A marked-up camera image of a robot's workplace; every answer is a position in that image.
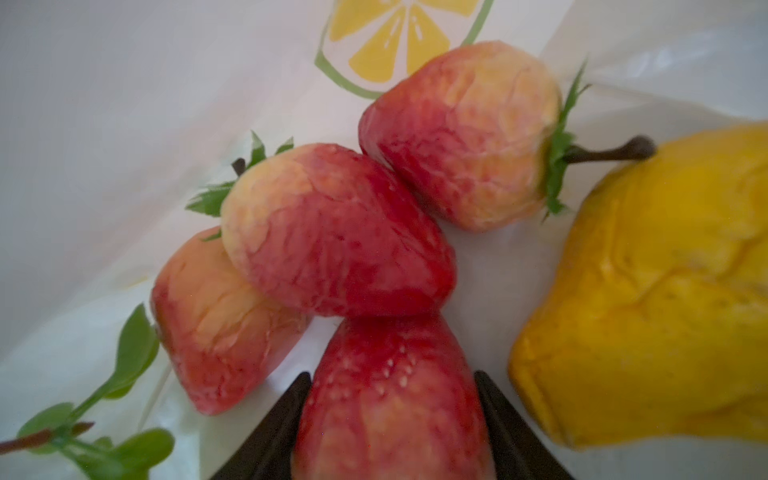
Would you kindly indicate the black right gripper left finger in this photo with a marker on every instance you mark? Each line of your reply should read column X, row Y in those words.
column 266, row 452

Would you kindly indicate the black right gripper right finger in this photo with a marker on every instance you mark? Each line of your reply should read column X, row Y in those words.
column 518, row 453

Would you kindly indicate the yellow fake pear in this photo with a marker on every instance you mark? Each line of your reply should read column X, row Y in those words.
column 656, row 323

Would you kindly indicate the green leafy sprig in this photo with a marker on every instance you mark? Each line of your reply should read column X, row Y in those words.
column 89, row 438

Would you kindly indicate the white plastic bag lemon print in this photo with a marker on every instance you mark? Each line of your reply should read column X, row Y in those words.
column 113, row 113

